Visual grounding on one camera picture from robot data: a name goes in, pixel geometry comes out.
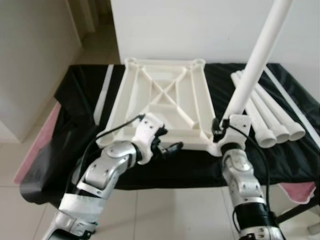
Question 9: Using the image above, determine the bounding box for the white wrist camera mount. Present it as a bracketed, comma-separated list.
[131, 114, 168, 166]
[220, 114, 252, 148]

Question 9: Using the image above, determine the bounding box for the white plastic table leg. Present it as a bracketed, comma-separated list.
[231, 71, 277, 148]
[237, 72, 292, 143]
[220, 0, 293, 121]
[250, 75, 307, 141]

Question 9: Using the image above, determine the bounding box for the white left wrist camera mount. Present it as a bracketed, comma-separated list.
[131, 114, 168, 166]

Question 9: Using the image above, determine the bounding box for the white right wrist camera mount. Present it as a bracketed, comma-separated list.
[220, 114, 252, 148]

